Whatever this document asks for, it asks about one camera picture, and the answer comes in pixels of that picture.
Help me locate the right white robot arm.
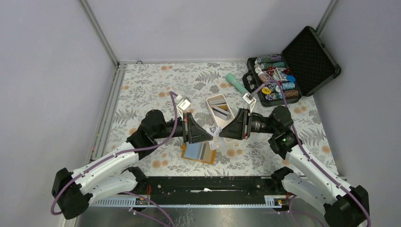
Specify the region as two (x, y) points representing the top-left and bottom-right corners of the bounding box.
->
(219, 106), (372, 227)

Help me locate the purple cable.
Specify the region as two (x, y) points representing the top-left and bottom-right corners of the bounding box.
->
(51, 91), (179, 227)
(250, 79), (372, 227)

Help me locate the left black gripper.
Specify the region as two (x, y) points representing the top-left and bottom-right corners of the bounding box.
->
(153, 113), (213, 145)

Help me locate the grey card in tray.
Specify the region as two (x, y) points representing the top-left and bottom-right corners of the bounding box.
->
(212, 106), (231, 121)

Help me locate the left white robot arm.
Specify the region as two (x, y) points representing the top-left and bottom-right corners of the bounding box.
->
(51, 110), (213, 220)

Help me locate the orange leather card holder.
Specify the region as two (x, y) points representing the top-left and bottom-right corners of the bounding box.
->
(181, 141), (217, 164)

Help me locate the cards stack in tray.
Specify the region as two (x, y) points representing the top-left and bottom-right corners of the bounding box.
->
(207, 96), (226, 106)

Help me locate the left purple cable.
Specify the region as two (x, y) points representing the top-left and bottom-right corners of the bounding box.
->
(51, 91), (179, 227)

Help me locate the white plastic tray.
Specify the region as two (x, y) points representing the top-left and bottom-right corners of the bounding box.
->
(206, 94), (236, 144)

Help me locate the black poker chip case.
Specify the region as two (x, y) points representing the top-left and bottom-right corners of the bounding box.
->
(242, 26), (341, 107)

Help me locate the silver VIP card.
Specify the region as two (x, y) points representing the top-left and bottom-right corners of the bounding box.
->
(207, 126), (221, 150)

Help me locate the floral table mat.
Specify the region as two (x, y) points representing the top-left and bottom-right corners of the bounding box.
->
(104, 63), (338, 176)

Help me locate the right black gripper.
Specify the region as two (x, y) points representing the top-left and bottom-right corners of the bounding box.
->
(219, 109), (278, 140)

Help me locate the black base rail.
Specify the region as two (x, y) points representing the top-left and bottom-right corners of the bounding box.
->
(132, 176), (288, 205)

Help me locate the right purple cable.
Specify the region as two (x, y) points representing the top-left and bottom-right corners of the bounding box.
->
(250, 79), (372, 227)

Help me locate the mint green handle tool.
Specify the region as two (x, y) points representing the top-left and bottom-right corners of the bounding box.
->
(225, 73), (248, 94)

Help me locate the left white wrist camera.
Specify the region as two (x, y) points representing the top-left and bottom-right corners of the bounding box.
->
(175, 96), (191, 111)

